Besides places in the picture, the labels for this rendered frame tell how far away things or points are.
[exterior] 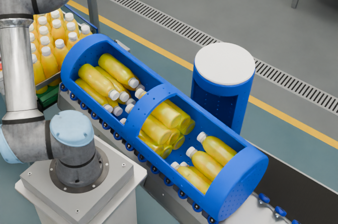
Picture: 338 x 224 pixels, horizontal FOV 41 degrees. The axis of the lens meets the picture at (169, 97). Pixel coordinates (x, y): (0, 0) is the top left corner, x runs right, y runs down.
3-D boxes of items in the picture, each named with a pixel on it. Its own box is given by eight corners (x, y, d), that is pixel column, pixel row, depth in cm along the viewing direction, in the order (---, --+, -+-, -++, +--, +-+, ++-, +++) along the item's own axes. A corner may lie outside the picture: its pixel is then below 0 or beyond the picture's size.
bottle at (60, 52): (57, 78, 214) (50, 49, 200) (60, 68, 219) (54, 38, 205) (71, 79, 214) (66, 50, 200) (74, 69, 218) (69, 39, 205)
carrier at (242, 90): (184, 146, 281) (183, 186, 262) (194, 41, 216) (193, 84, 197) (230, 149, 281) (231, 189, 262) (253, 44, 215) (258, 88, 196)
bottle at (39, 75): (43, 81, 212) (35, 51, 199) (50, 89, 209) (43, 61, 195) (29, 87, 209) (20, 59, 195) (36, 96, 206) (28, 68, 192)
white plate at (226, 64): (195, 40, 214) (195, 42, 215) (194, 82, 196) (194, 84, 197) (253, 43, 214) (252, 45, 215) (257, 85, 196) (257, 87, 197)
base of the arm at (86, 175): (77, 197, 137) (73, 179, 130) (46, 168, 143) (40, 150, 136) (112, 166, 145) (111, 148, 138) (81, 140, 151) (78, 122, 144)
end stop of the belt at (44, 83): (37, 91, 202) (35, 86, 199) (36, 90, 202) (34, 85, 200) (106, 49, 221) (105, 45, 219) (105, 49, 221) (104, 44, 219)
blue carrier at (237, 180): (210, 235, 158) (223, 192, 137) (63, 99, 198) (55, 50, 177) (259, 188, 172) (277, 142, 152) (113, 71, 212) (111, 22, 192)
